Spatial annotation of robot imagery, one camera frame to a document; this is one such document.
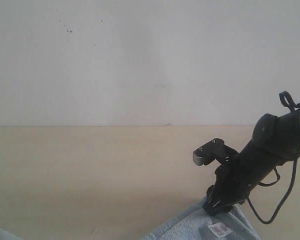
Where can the light blue terry towel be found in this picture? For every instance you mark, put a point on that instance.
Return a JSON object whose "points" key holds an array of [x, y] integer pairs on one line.
{"points": [[192, 223]]}

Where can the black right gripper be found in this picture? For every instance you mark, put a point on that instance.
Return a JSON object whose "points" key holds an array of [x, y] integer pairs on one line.
{"points": [[232, 186]]}

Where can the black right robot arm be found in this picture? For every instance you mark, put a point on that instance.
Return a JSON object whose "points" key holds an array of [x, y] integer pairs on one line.
{"points": [[275, 140]]}

